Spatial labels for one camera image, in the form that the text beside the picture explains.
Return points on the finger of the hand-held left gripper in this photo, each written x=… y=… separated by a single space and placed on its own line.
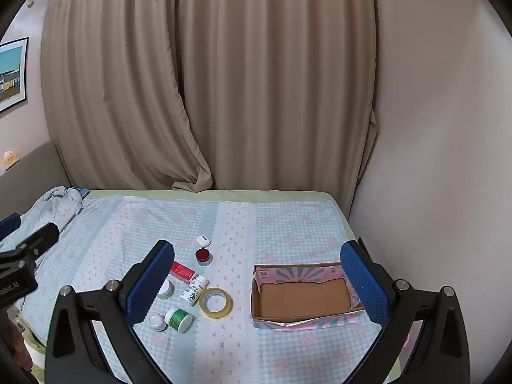
x=8 y=224
x=42 y=236

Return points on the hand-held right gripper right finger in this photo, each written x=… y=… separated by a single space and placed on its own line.
x=366 y=284

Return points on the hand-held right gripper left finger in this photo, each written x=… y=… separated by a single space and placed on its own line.
x=148 y=284

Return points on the wide white jar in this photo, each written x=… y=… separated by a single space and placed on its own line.
x=167 y=290

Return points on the red and white carton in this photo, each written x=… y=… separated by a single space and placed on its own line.
x=183 y=271

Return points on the small white jar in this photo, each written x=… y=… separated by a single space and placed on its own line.
x=157 y=322

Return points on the white bottle with printed label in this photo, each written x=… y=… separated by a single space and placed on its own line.
x=194 y=290

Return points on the white jar with green label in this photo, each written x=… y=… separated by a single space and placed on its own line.
x=178 y=320

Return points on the jar with red lid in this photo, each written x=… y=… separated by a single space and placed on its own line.
x=203 y=256

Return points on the cardboard box with pink lining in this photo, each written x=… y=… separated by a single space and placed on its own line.
x=304 y=300

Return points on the white earbuds case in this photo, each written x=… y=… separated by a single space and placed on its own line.
x=203 y=240

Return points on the person's left hand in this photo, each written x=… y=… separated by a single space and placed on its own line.
x=16 y=348

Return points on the crumpled light blue cloth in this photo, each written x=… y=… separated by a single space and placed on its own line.
x=52 y=206

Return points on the grey padded headboard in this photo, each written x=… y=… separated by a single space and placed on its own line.
x=32 y=176

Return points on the orange packet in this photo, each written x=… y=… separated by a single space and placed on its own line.
x=10 y=158

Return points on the light blue checked blanket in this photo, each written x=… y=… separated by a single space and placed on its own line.
x=240 y=228

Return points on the light green bed sheet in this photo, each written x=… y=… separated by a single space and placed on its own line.
x=240 y=195

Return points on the beige curtain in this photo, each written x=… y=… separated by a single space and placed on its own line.
x=280 y=88
x=116 y=88

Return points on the framed wall poster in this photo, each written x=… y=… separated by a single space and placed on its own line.
x=11 y=74

